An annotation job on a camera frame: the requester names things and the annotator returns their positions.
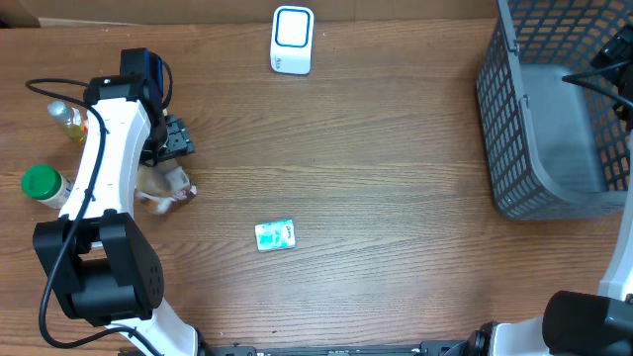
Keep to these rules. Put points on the green lid jar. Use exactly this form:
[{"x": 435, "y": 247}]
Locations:
[{"x": 46, "y": 185}]

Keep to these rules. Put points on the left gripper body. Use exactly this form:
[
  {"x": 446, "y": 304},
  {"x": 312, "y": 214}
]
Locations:
[{"x": 169, "y": 140}]

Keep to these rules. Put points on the teal tissue pack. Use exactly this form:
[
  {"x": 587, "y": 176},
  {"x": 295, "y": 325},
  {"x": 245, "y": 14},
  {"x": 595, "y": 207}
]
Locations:
[{"x": 276, "y": 235}]

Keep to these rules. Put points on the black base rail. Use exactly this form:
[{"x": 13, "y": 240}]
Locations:
[{"x": 425, "y": 348}]

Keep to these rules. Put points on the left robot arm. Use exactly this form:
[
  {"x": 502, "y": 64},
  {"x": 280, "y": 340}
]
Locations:
[{"x": 103, "y": 276}]

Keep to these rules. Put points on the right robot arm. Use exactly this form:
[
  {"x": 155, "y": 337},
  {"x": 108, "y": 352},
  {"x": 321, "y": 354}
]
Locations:
[{"x": 577, "y": 323}]

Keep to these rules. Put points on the white barcode snack packet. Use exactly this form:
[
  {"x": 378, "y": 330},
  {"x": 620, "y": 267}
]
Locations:
[{"x": 181, "y": 190}]

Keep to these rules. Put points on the brown snack packet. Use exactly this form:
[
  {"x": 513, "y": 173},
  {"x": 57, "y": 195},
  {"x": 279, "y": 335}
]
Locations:
[{"x": 151, "y": 180}]

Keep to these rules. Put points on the yellow liquid bottle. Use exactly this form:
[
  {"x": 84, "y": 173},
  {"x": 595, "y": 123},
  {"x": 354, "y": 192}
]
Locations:
[{"x": 71, "y": 120}]

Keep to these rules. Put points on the white barcode scanner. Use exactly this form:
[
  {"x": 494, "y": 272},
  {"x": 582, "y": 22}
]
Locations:
[{"x": 292, "y": 40}]

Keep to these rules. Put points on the grey plastic basket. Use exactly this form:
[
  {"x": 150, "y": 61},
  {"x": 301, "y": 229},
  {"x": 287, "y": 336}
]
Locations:
[{"x": 555, "y": 136}]

